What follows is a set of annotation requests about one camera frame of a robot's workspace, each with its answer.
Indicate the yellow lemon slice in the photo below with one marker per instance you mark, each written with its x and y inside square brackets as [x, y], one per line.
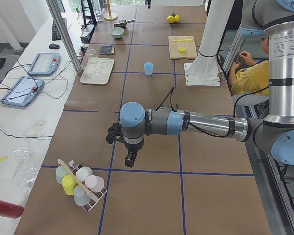
[181, 49]

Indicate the clear wine glass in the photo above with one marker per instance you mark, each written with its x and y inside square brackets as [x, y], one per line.
[93, 59]

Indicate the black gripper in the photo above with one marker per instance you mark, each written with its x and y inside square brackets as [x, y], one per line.
[132, 149]

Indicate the yellow plastic knife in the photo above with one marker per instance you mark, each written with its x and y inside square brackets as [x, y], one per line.
[183, 40]

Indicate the white cup on rack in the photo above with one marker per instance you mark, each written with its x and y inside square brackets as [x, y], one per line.
[83, 173]

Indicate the green cup on rack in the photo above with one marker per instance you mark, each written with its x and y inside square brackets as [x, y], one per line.
[60, 173]

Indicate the black computer mouse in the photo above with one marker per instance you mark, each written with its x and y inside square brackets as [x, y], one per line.
[54, 46]

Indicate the yellow cup on rack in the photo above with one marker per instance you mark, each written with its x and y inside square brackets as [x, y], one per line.
[68, 183]

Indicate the person in yellow shirt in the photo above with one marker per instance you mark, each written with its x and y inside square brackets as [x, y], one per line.
[253, 78]

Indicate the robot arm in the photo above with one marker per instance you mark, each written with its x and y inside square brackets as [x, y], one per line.
[273, 20]

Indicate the wooden cutting board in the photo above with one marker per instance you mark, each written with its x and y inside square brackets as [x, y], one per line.
[191, 52]

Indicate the aluminium frame post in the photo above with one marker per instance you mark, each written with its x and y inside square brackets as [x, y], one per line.
[56, 14]

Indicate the red bottle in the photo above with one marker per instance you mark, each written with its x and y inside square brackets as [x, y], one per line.
[10, 210]

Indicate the steel ice scoop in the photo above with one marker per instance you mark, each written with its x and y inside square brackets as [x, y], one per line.
[123, 23]

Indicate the clear plastic bag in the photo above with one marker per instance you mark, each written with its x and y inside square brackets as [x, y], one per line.
[27, 168]

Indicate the grey folded cloth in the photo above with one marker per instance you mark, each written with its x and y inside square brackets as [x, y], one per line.
[107, 50]

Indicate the black keyboard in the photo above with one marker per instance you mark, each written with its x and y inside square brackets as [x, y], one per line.
[55, 32]

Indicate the grey-blue cup on rack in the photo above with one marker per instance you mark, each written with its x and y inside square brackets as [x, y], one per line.
[80, 196]

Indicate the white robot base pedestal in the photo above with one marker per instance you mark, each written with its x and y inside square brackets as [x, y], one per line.
[204, 71]

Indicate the wooden cup tree stand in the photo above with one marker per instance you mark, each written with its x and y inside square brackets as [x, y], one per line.
[109, 16]

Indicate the green bowl of ice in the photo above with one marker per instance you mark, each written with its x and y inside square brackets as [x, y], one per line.
[117, 32]

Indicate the light blue plastic cup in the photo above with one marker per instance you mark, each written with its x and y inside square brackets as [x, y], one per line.
[148, 68]

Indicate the white wire cup rack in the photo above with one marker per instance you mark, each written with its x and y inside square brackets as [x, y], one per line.
[94, 197]

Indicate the blue teach pendant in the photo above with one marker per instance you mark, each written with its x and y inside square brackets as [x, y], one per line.
[23, 91]
[44, 64]

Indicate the cream bear tray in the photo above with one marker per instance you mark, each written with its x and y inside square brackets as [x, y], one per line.
[105, 65]

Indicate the pink cup on rack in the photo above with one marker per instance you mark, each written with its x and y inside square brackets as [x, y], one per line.
[94, 183]

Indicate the near blue teach pendant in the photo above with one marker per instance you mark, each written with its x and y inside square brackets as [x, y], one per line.
[23, 91]

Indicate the far blue teach pendant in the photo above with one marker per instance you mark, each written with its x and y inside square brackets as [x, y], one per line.
[44, 64]

